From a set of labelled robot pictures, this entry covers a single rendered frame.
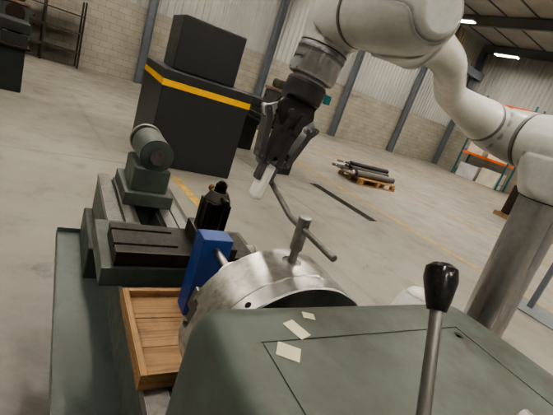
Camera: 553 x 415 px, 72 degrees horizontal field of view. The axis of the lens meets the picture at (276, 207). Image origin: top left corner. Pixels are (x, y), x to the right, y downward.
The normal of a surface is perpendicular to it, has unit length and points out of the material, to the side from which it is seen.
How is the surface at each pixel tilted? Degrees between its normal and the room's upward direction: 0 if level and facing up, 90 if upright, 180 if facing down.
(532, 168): 104
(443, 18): 87
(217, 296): 56
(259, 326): 0
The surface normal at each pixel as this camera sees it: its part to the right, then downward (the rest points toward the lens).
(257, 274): -0.14, -0.85
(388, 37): -0.66, 0.71
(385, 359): 0.31, -0.90
